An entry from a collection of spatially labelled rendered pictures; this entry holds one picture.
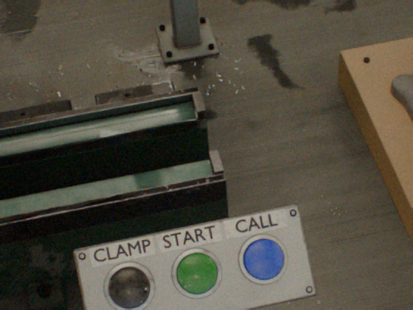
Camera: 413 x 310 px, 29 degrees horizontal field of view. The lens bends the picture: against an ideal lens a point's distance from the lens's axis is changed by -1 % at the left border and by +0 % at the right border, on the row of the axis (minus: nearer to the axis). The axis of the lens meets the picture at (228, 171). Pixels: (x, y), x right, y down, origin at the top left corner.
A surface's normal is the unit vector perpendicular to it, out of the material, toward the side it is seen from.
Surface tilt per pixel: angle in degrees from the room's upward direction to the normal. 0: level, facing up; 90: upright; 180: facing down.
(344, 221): 0
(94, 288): 36
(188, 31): 90
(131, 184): 0
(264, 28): 0
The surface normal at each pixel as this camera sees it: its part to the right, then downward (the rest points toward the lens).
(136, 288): 0.14, -0.09
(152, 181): -0.04, -0.65
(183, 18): 0.22, 0.73
